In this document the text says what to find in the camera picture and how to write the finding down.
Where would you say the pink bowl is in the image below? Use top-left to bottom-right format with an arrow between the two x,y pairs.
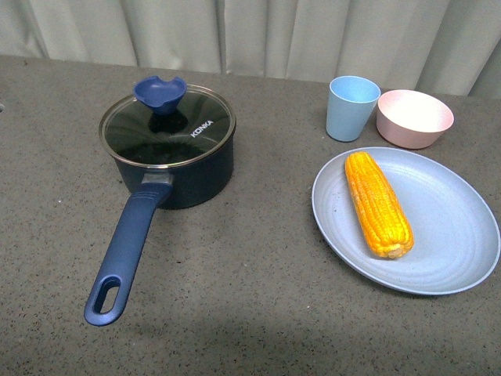
377,89 -> 454,150

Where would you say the glass lid with blue knob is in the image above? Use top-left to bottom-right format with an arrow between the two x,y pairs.
99,76 -> 236,168

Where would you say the yellow corn cob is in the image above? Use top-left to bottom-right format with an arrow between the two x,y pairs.
344,151 -> 414,259

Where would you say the grey curtain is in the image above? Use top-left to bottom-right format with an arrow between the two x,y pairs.
1,1 -> 500,98

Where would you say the light blue plate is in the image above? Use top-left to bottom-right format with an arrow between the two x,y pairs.
312,147 -> 500,295

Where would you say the light blue cup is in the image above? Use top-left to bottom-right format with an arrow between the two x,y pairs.
326,75 -> 381,142

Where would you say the dark blue saucepan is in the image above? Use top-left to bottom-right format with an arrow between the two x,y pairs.
84,116 -> 236,326

